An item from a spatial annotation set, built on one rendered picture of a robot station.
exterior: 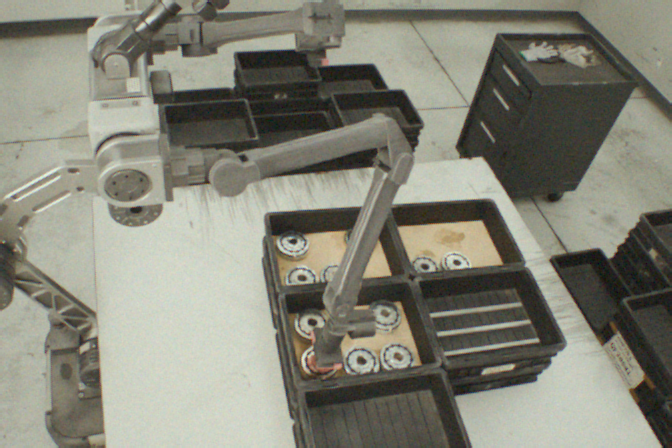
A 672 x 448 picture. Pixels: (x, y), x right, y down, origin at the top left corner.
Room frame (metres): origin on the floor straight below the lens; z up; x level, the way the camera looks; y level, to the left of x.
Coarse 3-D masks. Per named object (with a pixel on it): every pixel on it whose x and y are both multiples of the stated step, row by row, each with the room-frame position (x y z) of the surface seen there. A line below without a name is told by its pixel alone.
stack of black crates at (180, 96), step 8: (200, 88) 2.55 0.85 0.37; (208, 88) 2.57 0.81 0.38; (216, 88) 2.58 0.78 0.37; (224, 88) 2.60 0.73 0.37; (176, 96) 2.48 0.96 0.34; (184, 96) 2.50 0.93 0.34; (192, 96) 2.52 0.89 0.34; (200, 96) 2.54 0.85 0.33; (208, 96) 2.56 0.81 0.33; (216, 96) 2.58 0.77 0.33; (224, 96) 2.59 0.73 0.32; (232, 96) 2.55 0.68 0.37; (160, 112) 2.30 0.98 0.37; (160, 120) 2.24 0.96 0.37; (160, 128) 2.30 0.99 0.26
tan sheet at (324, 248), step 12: (312, 240) 1.28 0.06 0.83; (324, 240) 1.29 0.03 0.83; (336, 240) 1.30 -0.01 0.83; (276, 252) 1.20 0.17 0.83; (312, 252) 1.23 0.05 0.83; (324, 252) 1.24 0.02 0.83; (336, 252) 1.25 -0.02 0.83; (288, 264) 1.16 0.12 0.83; (300, 264) 1.17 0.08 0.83; (312, 264) 1.18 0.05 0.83; (324, 264) 1.19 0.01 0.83; (372, 264) 1.23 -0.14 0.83; (384, 264) 1.24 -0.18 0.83; (372, 276) 1.19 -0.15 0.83
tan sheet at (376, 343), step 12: (324, 312) 1.02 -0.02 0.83; (348, 336) 0.95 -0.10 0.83; (384, 336) 0.98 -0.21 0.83; (396, 336) 0.98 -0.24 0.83; (408, 336) 0.99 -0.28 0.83; (300, 348) 0.88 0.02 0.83; (348, 348) 0.91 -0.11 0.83; (372, 348) 0.93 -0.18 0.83; (300, 360) 0.84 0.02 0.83; (420, 360) 0.92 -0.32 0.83
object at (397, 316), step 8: (376, 304) 1.06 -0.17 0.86; (384, 304) 1.07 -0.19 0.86; (392, 304) 1.07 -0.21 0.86; (376, 312) 1.03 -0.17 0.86; (400, 312) 1.05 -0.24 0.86; (376, 320) 1.00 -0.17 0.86; (392, 320) 1.01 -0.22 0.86; (400, 320) 1.02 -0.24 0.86; (384, 328) 0.98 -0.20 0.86; (392, 328) 0.99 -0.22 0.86
